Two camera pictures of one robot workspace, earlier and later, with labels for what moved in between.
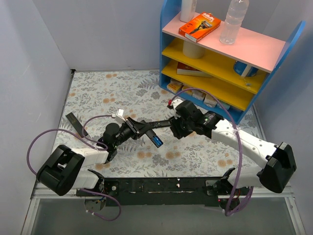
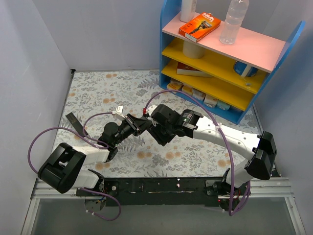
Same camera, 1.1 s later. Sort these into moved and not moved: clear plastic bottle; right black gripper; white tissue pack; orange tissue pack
Moved: right black gripper
Not moved: clear plastic bottle; white tissue pack; orange tissue pack
